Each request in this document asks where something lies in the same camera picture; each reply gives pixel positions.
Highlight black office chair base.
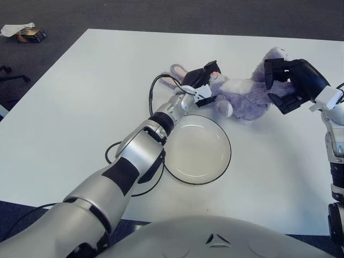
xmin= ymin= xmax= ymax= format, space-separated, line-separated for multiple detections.
xmin=0 ymin=64 xmax=31 ymax=84

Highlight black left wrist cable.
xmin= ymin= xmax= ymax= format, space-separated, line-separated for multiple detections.
xmin=0 ymin=73 xmax=189 ymax=237

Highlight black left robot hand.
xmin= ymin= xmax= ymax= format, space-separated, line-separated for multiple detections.
xmin=182 ymin=60 xmax=223 ymax=108

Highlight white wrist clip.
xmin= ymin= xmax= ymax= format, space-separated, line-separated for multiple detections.
xmin=308 ymin=85 xmax=344 ymax=112
xmin=176 ymin=84 xmax=213 ymax=104

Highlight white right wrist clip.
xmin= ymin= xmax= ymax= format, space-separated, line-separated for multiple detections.
xmin=308 ymin=85 xmax=344 ymax=112

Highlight white crumpled paper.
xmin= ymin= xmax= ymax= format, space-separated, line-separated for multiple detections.
xmin=0 ymin=21 xmax=35 ymax=38

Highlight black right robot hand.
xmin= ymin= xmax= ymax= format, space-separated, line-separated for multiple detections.
xmin=263 ymin=58 xmax=331 ymax=116

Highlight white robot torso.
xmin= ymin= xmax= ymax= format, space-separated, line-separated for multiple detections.
xmin=107 ymin=214 xmax=336 ymax=258

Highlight brown box on floor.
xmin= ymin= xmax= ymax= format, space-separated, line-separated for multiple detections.
xmin=16 ymin=26 xmax=47 ymax=43

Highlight white plate with black rim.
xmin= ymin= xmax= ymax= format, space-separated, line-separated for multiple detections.
xmin=162 ymin=114 xmax=232 ymax=185

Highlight purple plush bunny doll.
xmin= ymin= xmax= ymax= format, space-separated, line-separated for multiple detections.
xmin=162 ymin=47 xmax=296 ymax=123

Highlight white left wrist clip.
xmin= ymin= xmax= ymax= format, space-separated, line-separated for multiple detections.
xmin=176 ymin=84 xmax=213 ymax=104

